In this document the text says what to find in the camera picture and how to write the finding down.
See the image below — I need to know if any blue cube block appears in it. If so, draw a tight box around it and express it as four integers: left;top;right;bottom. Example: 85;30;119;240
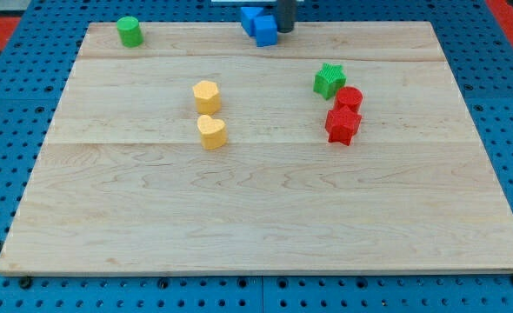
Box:
253;15;277;47

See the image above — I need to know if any blue triangle block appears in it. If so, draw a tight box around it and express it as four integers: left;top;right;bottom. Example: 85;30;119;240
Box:
240;6;264;37

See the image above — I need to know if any yellow heart block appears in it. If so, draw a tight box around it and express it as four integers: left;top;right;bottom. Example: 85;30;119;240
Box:
197;115;228;150

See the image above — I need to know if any yellow hexagon block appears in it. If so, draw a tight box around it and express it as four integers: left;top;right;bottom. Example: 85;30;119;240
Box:
192;80;222;115

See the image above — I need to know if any red star block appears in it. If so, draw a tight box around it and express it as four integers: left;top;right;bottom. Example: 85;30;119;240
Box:
325;107;362;146

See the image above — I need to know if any green star block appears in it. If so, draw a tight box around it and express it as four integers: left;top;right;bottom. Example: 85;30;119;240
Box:
313;63;346;100

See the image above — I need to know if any red cylinder block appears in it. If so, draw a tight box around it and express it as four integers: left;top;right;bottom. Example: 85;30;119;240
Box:
333;86;363;113

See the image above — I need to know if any wooden board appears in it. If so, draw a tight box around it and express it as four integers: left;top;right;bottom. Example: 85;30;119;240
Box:
0;22;513;276

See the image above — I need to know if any green cylinder block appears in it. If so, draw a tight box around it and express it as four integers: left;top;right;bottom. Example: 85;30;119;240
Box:
116;16;143;48

